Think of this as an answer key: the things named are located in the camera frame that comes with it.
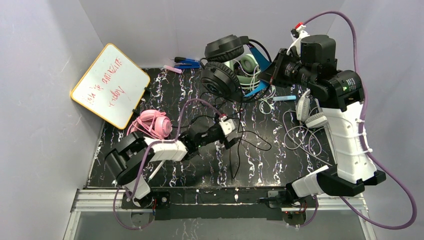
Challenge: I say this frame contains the pink headphones with cable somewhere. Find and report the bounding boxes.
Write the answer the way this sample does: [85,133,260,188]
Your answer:
[126,109,173,140]

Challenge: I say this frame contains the white green marker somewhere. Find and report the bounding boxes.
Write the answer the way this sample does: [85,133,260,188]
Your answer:
[147,160,165,182]

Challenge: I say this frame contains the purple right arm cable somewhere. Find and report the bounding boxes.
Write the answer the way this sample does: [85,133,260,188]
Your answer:
[296,10,418,231]

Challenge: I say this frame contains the white headphones with cable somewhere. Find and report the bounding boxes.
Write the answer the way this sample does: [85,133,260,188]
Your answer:
[283,89,334,167]

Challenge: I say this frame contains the green headphones with cable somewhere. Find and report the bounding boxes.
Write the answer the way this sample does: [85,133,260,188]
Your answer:
[225,53,277,116]

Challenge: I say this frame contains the black blue headphones with cable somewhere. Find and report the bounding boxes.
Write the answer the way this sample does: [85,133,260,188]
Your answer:
[168,34,273,180]

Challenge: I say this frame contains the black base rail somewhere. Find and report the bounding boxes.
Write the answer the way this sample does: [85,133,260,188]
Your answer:
[71,185,365,223]

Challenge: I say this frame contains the blue black marker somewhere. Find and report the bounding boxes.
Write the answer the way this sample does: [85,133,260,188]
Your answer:
[173,56,201,70]

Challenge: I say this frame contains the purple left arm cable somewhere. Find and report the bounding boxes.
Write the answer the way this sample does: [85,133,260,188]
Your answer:
[112,98,226,231]

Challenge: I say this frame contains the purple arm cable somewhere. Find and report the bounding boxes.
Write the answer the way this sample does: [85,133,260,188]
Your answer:
[296,10,418,231]
[112,98,226,231]

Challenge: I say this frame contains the light blue marker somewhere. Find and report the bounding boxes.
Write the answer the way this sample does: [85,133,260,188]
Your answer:
[272,95,297,102]

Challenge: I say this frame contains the yellow framed whiteboard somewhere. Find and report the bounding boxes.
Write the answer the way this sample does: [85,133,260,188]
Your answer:
[70,43,151,130]

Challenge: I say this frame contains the pink marker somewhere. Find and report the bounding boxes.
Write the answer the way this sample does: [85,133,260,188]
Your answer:
[163,65,183,74]

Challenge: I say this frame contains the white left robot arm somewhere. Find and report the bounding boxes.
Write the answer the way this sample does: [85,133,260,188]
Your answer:
[104,115,236,200]

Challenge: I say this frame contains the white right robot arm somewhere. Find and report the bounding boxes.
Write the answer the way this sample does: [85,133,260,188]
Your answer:
[259,23,387,201]

